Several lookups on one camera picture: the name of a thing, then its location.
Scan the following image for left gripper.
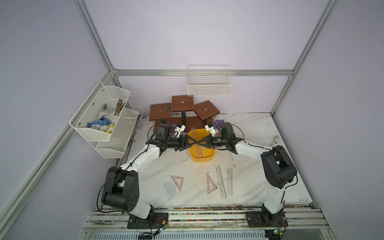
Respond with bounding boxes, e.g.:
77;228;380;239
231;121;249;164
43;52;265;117
165;134;197;152

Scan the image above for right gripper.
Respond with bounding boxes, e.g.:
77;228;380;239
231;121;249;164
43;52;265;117
197;134;227;149

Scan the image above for long pink stencil ruler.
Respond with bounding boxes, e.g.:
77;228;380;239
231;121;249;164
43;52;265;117
191;128;203;159

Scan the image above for yellow plastic storage box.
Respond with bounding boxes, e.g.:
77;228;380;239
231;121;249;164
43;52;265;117
188;128;216;163

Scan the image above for tall pink set square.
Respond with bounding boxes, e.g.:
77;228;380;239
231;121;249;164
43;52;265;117
206;173;218;195

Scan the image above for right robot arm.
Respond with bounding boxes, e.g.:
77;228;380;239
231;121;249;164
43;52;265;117
202;123;298;216

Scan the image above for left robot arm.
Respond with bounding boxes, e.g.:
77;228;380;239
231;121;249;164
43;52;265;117
96;124;198;219

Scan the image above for purple toy shovel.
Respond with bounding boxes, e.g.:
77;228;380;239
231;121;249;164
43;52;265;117
215;120;225;131

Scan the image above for brown wooden tiered stand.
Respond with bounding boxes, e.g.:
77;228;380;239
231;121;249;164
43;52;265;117
149;95;220;132

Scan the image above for short clear stencil ruler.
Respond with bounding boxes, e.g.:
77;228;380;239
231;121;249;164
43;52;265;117
227;169;233;196

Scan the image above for small pink set square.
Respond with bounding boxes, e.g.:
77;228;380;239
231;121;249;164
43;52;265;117
171;176;184;191

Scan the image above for blue clear protractor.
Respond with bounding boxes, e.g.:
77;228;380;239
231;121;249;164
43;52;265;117
163;182;176;200

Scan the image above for long clear stencil ruler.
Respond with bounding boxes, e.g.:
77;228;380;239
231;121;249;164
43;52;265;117
216;165;227;199

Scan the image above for lower white mesh bin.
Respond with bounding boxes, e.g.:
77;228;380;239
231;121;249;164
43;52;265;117
95;108;139;159

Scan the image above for white mesh bin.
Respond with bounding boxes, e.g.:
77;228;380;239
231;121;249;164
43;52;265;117
95;108;139;159
69;82;131;142

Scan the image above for brown clothespins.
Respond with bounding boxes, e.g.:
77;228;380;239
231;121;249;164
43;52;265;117
114;99;126;116

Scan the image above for yellow item in bin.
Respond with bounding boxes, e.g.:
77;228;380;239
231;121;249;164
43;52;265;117
105;124;114;134

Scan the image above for blue white cloth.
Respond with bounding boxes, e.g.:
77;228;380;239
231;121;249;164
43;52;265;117
87;104;114;133

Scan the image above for upper white mesh bin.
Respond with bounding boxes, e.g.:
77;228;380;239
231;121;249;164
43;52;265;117
69;82;131;142

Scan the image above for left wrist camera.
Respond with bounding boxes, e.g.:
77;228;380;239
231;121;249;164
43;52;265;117
173;124;186;137

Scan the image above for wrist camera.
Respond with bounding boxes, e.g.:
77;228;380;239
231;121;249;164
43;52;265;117
173;124;186;137
205;124;217;137

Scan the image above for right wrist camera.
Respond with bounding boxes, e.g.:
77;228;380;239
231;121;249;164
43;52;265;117
205;124;217;137

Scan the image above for white wire wall basket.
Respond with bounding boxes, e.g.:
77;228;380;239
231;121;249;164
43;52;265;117
187;65;232;97

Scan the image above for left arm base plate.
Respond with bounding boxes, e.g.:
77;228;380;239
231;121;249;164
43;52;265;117
127;213;169;230

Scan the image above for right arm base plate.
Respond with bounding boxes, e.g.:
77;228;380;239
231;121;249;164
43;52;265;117
246;211;288;228

